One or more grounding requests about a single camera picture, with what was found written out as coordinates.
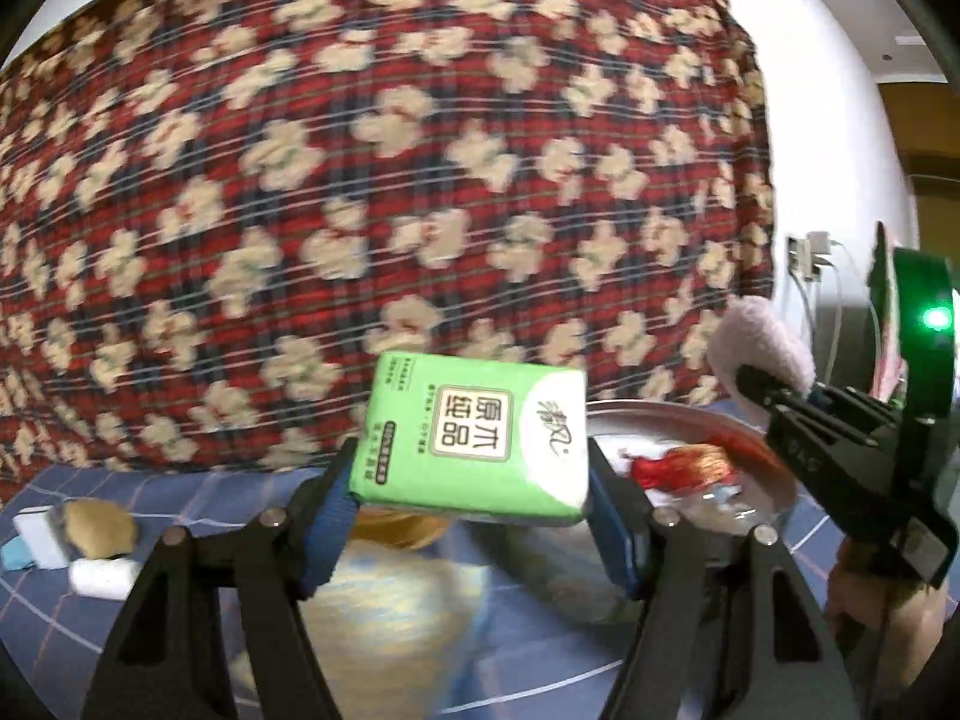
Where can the pink patterned hanging cloth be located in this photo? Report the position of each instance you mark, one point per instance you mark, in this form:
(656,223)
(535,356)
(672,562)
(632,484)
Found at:
(883,294)

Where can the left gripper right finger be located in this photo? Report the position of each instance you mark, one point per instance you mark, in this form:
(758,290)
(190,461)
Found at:
(629,532)

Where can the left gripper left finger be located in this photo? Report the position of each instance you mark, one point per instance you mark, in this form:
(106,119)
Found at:
(315,525)

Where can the white wall charger plug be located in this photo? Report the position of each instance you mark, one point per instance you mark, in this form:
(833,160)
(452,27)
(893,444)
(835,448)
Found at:
(818,244)

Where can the red gold satin pouch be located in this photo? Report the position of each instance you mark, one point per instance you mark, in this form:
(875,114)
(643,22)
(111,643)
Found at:
(720,460)

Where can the wall power socket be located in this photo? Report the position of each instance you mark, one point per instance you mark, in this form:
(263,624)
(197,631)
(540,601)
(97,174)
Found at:
(801,263)

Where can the green tissue pack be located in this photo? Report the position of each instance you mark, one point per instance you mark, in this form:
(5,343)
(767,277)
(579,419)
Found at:
(485,440)

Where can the white black melamine sponge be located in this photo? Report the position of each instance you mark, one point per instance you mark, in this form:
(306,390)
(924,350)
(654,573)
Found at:
(40,527)

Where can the pink fluffy puff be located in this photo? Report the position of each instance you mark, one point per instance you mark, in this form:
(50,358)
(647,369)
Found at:
(752,350)

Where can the yellow sponge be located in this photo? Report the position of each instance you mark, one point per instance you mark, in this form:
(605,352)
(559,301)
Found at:
(100,529)

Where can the light blue cloth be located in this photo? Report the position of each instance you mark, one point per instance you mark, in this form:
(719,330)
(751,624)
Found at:
(16,555)

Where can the red plaid bear blanket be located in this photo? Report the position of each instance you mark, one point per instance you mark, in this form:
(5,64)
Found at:
(218,214)

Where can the person right hand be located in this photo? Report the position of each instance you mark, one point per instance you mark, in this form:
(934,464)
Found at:
(915,613)

